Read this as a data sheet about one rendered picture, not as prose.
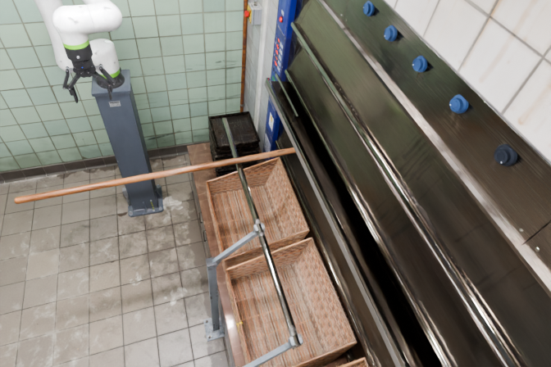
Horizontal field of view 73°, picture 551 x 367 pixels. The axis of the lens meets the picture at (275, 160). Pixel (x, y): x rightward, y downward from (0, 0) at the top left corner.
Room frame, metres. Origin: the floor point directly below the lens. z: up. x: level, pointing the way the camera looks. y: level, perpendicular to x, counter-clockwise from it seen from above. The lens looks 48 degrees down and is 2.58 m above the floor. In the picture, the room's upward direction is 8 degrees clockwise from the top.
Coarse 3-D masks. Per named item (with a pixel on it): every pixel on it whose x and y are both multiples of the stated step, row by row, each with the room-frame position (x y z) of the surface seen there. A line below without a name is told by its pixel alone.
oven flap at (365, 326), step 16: (288, 144) 1.54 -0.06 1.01; (288, 160) 1.47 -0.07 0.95; (304, 176) 1.31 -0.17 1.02; (304, 192) 1.24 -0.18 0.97; (304, 208) 1.14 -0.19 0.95; (320, 208) 1.11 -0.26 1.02; (320, 224) 1.04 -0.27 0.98; (320, 240) 0.96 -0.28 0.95; (336, 240) 0.93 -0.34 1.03; (336, 256) 0.87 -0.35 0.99; (336, 272) 0.81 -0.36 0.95; (352, 288) 0.72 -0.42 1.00; (352, 304) 0.66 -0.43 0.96; (352, 320) 0.60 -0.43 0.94; (368, 320) 0.58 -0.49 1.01; (368, 336) 0.53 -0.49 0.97; (368, 352) 0.47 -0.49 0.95; (384, 352) 0.47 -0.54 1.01
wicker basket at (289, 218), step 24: (264, 168) 1.53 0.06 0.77; (216, 192) 1.41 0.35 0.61; (240, 192) 1.45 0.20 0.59; (264, 192) 1.48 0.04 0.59; (288, 192) 1.34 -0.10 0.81; (216, 216) 1.24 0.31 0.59; (240, 216) 1.26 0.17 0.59; (264, 216) 1.29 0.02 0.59; (288, 216) 1.23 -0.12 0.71; (288, 240) 1.03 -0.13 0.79
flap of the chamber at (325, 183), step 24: (312, 144) 1.18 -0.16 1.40; (336, 192) 0.93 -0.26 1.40; (360, 216) 0.83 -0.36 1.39; (360, 240) 0.72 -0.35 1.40; (384, 264) 0.64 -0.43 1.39; (360, 288) 0.54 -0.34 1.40; (384, 288) 0.55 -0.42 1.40; (408, 312) 0.48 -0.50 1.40; (384, 336) 0.40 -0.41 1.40; (408, 336) 0.41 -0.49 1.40; (408, 360) 0.33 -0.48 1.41; (432, 360) 0.35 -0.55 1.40
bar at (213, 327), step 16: (224, 128) 1.44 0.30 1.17; (240, 176) 1.12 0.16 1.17; (256, 208) 0.95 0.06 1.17; (256, 224) 0.87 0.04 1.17; (240, 240) 0.83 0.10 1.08; (224, 256) 0.78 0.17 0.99; (208, 272) 0.74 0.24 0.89; (272, 272) 0.66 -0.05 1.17; (208, 320) 0.80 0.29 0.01; (288, 320) 0.48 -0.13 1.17; (208, 336) 0.71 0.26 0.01; (224, 336) 0.72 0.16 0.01; (272, 352) 0.39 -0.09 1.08
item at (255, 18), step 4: (248, 4) 2.19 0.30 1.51; (252, 4) 2.18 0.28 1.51; (248, 8) 2.17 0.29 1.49; (252, 8) 2.13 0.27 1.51; (256, 8) 2.14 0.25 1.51; (260, 8) 2.15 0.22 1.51; (252, 12) 2.12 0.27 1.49; (256, 12) 2.13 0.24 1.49; (260, 12) 2.14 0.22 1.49; (252, 16) 2.12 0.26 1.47; (256, 16) 2.13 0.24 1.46; (260, 16) 2.14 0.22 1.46; (252, 20) 2.12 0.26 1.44; (256, 20) 2.13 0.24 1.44; (260, 20) 2.14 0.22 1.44; (252, 24) 2.12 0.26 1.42; (256, 24) 2.13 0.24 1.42; (260, 24) 2.14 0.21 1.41
